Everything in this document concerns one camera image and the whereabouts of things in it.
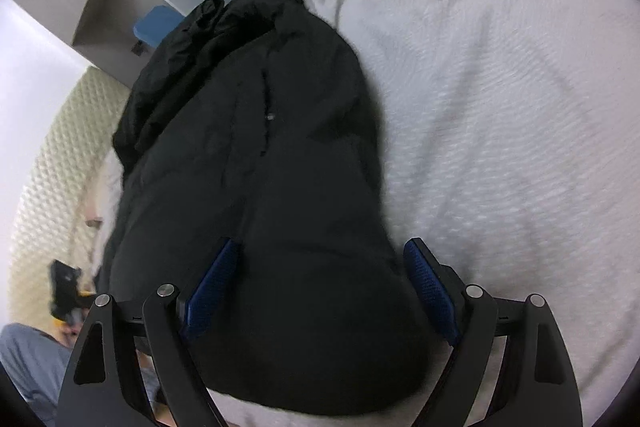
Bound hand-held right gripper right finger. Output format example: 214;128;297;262
402;237;583;427

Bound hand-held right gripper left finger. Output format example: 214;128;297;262
55;238;241;427

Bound black puffer jacket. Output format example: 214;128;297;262
97;0;436;418

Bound cream quilted headboard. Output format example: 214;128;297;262
9;66;132;324

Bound light grey bed blanket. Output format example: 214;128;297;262
90;0;637;427

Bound blue padded board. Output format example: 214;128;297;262
133;5;189;46

